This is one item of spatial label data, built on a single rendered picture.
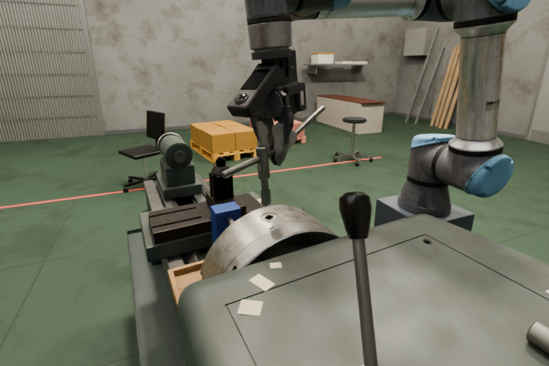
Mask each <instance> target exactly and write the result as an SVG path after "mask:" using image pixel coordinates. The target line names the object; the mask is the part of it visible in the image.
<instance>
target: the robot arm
mask: <svg viewBox="0 0 549 366"><path fill-rule="evenodd" d="M244 1H245V9H246V17H247V23H248V36H249V43H250V49H251V50H254V52H252V60H261V64H258V65H257V67H256V68H255V69H254V70H253V71H252V73H251V74H250V75H249V77H248V78H247V80H246V81H245V82H244V84H243V85H242V86H241V88H240V89H239V90H238V91H237V93H236V94H235V95H234V97H233V98H232V100H231V101H230V103H229V104H228V105H227V109H228V110H229V111H230V113H231V115H232V116H234V117H244V118H250V119H251V124H252V128H253V131H254V132H255V135H256V137H257V140H258V141H260V144H261V145H266V146H267V147H268V151H269V150H272V149H274V151H275V154H274V155H273V156H271V157H269V159H270V161H271V162H272V163H273V164H274V165H278V166H280V165H281V164H282V163H283V161H284V160H285V157H286V155H287V152H288V149H289V148H290V147H291V146H292V145H293V144H294V143H295V142H296V141H297V133H296V132H295V131H292V128H293V124H294V117H293V115H294V114H296V113H297V112H298V111H299V112H301V111H303V110H306V83H299V82H298V81H297V60H296V50H294V51H292V49H289V47H291V46H292V27H291V22H293V21H295V20H319V19H346V18H373V17H399V16H400V17H401V18H402V19H403V20H406V21H413V20H417V21H434V22H452V21H453V31H455V32H456V33H457V34H458V35H459V36H460V37H461V42H460V59H459V75H458V91H457V122H456V136H455V135H449V134H421V135H417V136H415V137H414V138H413V140H412V144H411V147H410V156H409V162H408V175H407V180H406V182H405V184H404V186H403V188H402V190H401V192H400V193H399V197H398V204H399V206H400V207H401V208H403V209H404V210H406V211H408V212H411V213H413V214H428V215H431V216H434V217H440V216H447V215H448V214H449V213H450V212H451V207H452V204H451V201H450V196H449V185H451V186H452V187H454V188H457V189H459V190H462V191H464V192H466V193H467V194H473V195H474V196H477V197H480V198H488V197H490V196H493V195H495V194H496V193H498V192H499V191H500V190H501V189H502V188H503V187H504V186H505V185H506V184H507V182H508V181H509V180H510V178H511V175H512V173H513V169H514V163H513V161H512V160H511V158H510V157H508V156H507V155H506V154H502V152H503V142H502V141H501V140H500V139H499V138H498V137H497V131H498V115H499V106H500V98H501V90H502V74H503V66H504V56H505V48H506V40H507V30H508V29H509V28H510V27H511V26H512V25H513V24H514V23H515V22H516V21H517V16H518V12H519V11H521V10H523V9H524V8H526V7H527V6H528V5H529V3H530V2H531V0H244ZM301 91H303V94H304V105H302V104H301ZM274 121H278V122H277V123H276V124H275V125H274Z"/></svg>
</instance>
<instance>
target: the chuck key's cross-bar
mask: <svg viewBox="0 0 549 366"><path fill-rule="evenodd" d="M324 110H325V108H324V106H320V107H319V108H318V109H317V110H316V111H315V112H314V113H313V114H312V115H311V116H310V117H309V118H308V119H307V120H306V121H305V122H303V123H302V124H301V125H300V126H299V127H298V128H297V129H296V130H294V131H295V132H296V133H297V134H299V133H300V132H302V131H303V130H304V129H305V128H306V127H307V126H308V125H309V124H310V123H311V122H312V121H313V120H314V119H315V118H317V117H318V116H319V115H320V114H321V113H322V112H323V111H324ZM273 155H275V149H272V150H269V151H268V157H271V156H273ZM261 160H262V158H261V157H260V156H256V157H254V158H251V159H249V160H247V161H245V162H243V163H240V164H238V165H236V166H234V167H231V168H229V169H227V170H225V171H223V172H222V173H221V176H222V177H223V178H224V179H225V178H227V177H229V176H232V175H234V174H235V173H237V172H241V171H242V170H244V169H246V168H248V167H251V166H252V165H254V164H256V163H259V162H260V161H261Z"/></svg>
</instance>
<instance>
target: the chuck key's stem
mask: <svg viewBox="0 0 549 366"><path fill-rule="evenodd" d="M256 155H257V156H260V157H261V158H262V160H261V161H260V162H259V163H258V164H257V171H258V178H259V179H260V180H261V203H263V204H265V205H268V204H269V203H271V197H270V189H269V183H268V179H269V178H270V168H269V157H268V147H267V146H266V145H258V146H257V147H256Z"/></svg>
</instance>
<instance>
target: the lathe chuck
mask: <svg viewBox="0 0 549 366"><path fill-rule="evenodd" d="M267 213H274V214H275V215H277V218H276V219H275V220H273V221H263V220H261V217H262V216H263V215H265V214H267ZM299 222H310V223H315V224H319V225H323V226H325V227H327V226H326V225H324V224H323V223H321V222H320V221H318V220H317V219H315V218H314V217H313V216H311V215H309V214H307V213H306V212H303V211H302V210H301V209H300V208H297V207H294V206H290V205H272V206H267V207H263V208H259V209H257V210H254V211H252V212H250V213H248V214H246V215H244V216H242V217H240V218H239V219H238V220H237V221H235V222H234V223H233V224H231V225H230V226H229V227H228V228H227V229H225V230H224V231H223V232H222V234H221V235H220V236H219V237H218V238H217V239H216V241H215V242H214V244H213V245H212V246H211V248H210V249H209V251H208V254H207V255H206V257H205V259H204V261H203V264H202V267H201V270H200V274H201V275H203V279H207V278H210V277H212V276H216V275H220V274H223V273H225V272H226V271H227V269H228V268H229V266H230V265H231V263H232V262H233V261H234V259H235V258H236V257H237V256H238V255H239V254H240V253H241V252H242V251H243V250H244V249H245V248H246V247H247V246H249V245H250V244H251V243H253V242H254V241H255V240H257V239H259V238H260V237H261V236H262V235H264V234H266V233H268V232H270V231H272V230H274V229H277V228H279V227H281V226H284V225H289V224H293V223H299Z"/></svg>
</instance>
